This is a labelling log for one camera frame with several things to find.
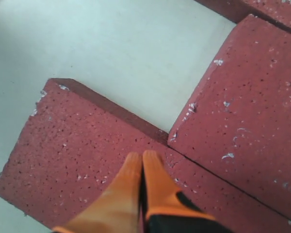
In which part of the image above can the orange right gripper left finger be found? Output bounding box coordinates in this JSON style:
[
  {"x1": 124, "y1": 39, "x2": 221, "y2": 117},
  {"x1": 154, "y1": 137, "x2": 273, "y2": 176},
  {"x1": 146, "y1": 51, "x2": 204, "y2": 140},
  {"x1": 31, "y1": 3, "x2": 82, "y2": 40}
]
[{"x1": 52, "y1": 152, "x2": 142, "y2": 233}]

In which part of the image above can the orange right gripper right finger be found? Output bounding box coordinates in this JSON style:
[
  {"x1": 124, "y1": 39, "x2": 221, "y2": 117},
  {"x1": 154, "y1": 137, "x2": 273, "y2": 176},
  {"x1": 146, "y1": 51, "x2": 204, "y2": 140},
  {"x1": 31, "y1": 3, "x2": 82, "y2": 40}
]
[{"x1": 143, "y1": 150, "x2": 232, "y2": 233}]

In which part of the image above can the red brick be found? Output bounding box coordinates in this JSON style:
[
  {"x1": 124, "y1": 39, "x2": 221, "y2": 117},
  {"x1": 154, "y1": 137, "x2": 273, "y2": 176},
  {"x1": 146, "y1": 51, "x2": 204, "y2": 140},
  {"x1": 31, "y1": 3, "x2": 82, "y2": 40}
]
[
  {"x1": 0, "y1": 78, "x2": 291, "y2": 233},
  {"x1": 196, "y1": 0, "x2": 291, "y2": 33}
]

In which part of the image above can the red brick third row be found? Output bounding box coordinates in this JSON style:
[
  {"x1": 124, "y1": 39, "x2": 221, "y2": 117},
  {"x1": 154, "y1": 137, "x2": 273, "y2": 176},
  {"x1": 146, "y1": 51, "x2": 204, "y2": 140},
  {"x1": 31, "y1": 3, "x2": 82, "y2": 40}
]
[{"x1": 168, "y1": 15, "x2": 291, "y2": 221}]

